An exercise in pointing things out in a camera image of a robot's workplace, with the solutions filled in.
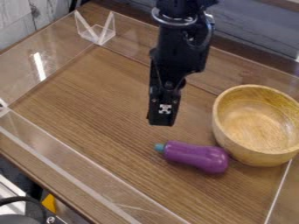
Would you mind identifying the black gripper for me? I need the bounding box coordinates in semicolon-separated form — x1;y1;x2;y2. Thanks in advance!
147;14;215;126

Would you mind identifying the purple toy eggplant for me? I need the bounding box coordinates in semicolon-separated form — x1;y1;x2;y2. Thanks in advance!
153;141;229;174

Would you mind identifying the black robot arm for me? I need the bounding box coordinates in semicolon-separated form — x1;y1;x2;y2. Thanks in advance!
147;0;219;126

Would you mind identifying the brown wooden bowl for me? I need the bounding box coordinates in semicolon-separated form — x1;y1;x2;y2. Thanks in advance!
212;84;299;167

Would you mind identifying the yellow label on device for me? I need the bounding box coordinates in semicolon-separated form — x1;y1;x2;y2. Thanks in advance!
41;193;57;213

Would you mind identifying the clear acrylic corner bracket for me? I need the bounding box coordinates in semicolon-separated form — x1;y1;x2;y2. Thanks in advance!
73;11;116;46

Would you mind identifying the clear acrylic tray wall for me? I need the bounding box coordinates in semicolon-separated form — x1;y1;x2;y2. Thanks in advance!
0;99;189;224

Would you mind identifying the black cable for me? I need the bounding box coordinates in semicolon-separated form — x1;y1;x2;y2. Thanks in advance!
0;196;48;224

